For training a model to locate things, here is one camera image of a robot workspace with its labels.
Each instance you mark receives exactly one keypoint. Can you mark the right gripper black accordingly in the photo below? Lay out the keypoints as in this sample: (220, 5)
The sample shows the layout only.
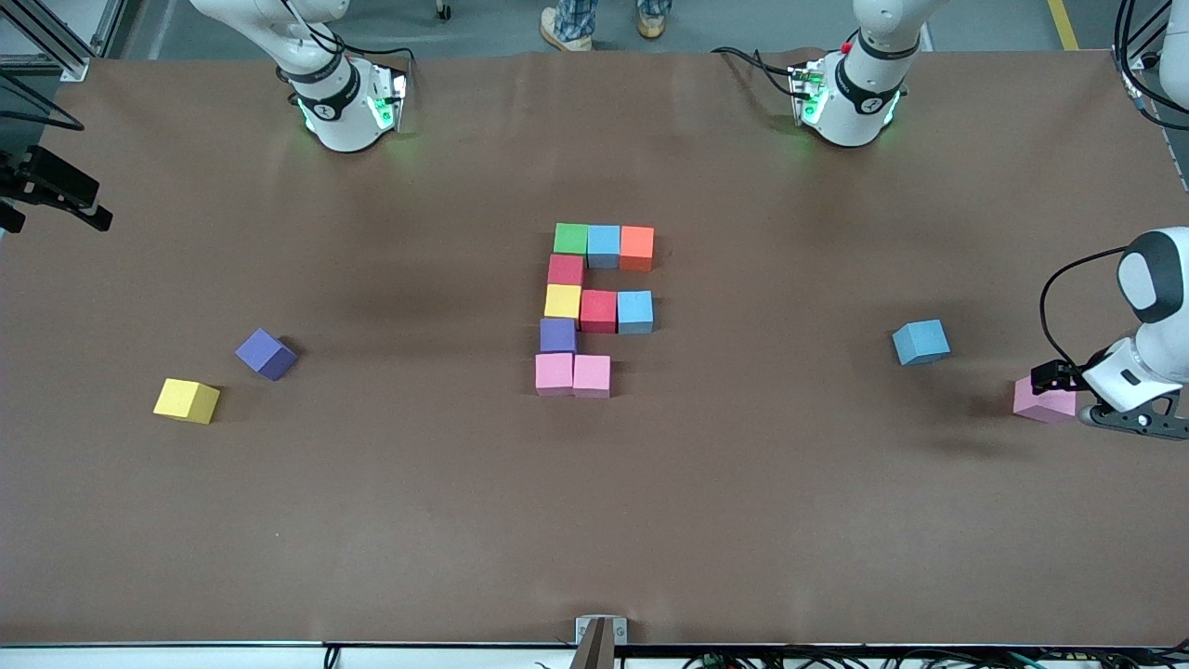
(45, 184)

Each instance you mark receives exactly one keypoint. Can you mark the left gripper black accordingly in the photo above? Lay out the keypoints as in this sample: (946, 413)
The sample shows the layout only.
(1064, 374)

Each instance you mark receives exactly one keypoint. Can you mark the pink foam cube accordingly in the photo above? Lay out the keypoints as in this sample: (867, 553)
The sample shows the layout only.
(592, 375)
(1045, 407)
(554, 373)

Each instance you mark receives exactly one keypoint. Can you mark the blue foam cube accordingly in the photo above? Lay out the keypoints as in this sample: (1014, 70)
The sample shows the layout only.
(921, 341)
(635, 311)
(604, 245)

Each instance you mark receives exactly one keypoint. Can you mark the orange foam cube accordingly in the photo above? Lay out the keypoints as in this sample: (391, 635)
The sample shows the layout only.
(637, 248)

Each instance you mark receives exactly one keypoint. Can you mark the red foam cube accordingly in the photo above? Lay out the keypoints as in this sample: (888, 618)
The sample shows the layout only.
(568, 269)
(599, 311)

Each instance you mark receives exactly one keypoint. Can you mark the yellow foam cube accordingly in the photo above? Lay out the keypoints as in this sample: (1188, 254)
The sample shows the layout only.
(187, 400)
(563, 300)

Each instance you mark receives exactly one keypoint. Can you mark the purple foam cube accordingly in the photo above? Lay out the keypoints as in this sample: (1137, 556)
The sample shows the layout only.
(265, 354)
(558, 336)

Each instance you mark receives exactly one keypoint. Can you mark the green foam cube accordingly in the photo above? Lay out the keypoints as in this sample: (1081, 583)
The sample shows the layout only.
(571, 239)

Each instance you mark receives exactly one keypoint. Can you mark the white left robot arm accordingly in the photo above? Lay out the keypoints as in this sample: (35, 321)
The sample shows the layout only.
(859, 102)

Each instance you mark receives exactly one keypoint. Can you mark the tan shoe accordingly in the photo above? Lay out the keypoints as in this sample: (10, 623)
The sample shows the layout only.
(562, 35)
(650, 26)

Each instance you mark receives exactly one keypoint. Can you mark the blue plaid trouser leg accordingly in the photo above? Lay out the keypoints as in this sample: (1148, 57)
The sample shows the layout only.
(581, 11)
(655, 6)

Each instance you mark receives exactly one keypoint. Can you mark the aluminium frame profile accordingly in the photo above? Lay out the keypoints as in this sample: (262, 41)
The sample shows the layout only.
(1126, 58)
(70, 67)

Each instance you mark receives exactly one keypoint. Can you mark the brown camera pole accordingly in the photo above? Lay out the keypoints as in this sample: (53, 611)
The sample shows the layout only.
(596, 652)

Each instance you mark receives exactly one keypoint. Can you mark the grey metal bracket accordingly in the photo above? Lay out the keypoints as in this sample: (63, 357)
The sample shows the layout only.
(583, 630)

